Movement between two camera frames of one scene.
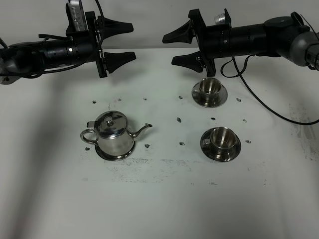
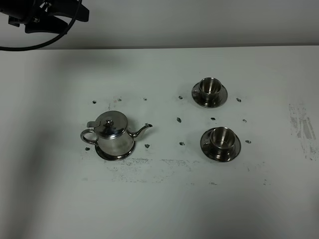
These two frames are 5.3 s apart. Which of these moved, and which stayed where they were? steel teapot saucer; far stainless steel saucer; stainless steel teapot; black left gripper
Moved: black left gripper
Stayed: steel teapot saucer; stainless steel teapot; far stainless steel saucer
